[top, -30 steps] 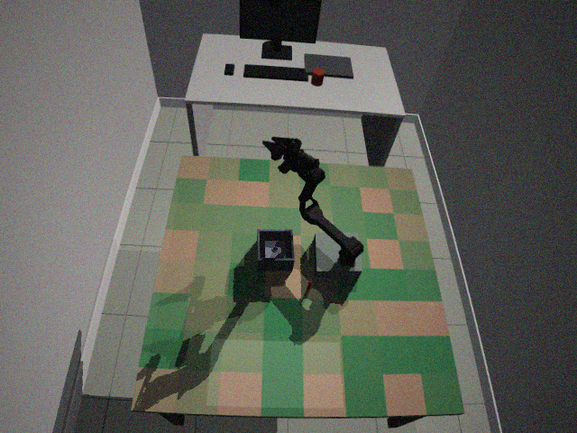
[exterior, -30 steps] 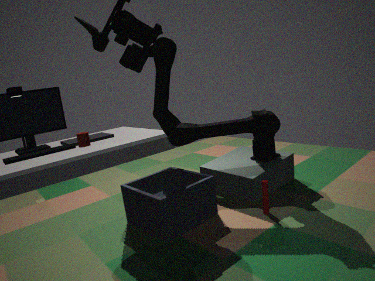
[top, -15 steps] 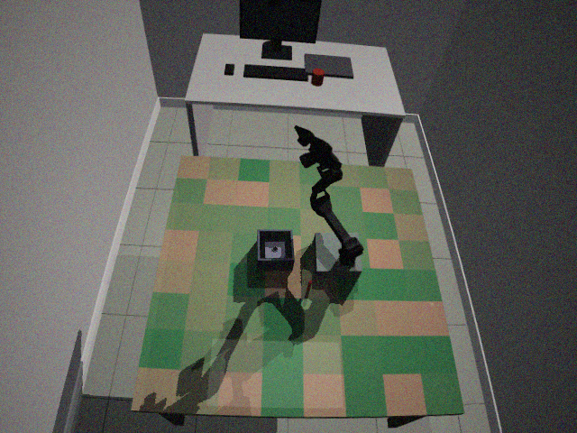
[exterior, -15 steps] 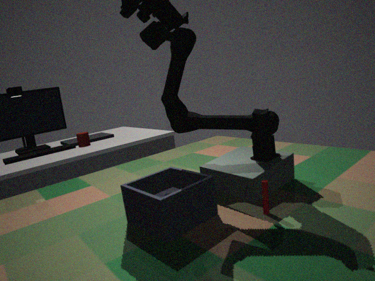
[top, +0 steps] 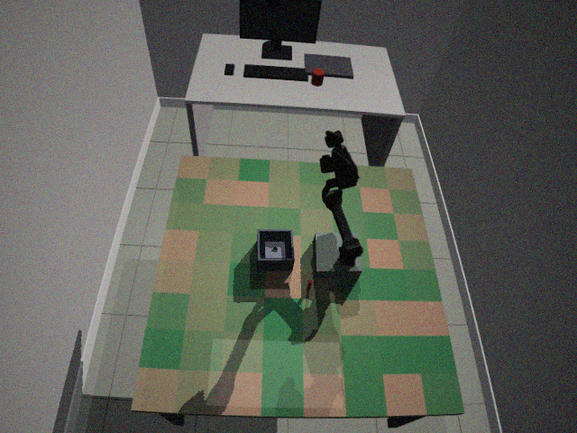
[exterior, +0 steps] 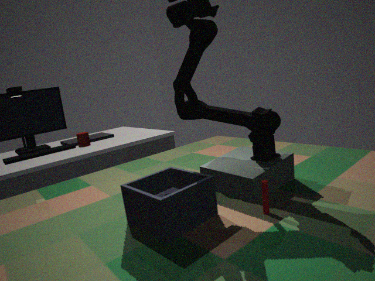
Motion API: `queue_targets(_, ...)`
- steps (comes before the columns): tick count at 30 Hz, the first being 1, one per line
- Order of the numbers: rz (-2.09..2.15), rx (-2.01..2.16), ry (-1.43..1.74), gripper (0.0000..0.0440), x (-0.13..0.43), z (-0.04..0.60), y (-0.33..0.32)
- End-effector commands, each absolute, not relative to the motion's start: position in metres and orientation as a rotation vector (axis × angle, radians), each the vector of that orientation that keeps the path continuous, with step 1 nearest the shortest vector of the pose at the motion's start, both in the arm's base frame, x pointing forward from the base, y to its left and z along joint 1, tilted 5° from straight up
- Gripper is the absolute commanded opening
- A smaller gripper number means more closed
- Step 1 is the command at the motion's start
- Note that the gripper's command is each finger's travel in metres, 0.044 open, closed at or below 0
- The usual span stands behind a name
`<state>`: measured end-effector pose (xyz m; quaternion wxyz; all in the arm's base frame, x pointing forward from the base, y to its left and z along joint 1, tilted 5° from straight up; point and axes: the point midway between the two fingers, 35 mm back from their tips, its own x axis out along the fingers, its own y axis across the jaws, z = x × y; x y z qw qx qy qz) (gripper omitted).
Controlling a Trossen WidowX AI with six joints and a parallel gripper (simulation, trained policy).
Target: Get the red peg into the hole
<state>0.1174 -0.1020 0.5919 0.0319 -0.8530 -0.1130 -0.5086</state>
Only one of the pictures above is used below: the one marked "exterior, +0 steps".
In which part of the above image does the red peg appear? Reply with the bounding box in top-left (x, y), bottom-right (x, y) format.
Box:
top-left (261, 180), bottom-right (270, 215)

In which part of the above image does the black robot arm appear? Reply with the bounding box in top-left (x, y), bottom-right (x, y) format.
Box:
top-left (166, 0), bottom-right (281, 163)

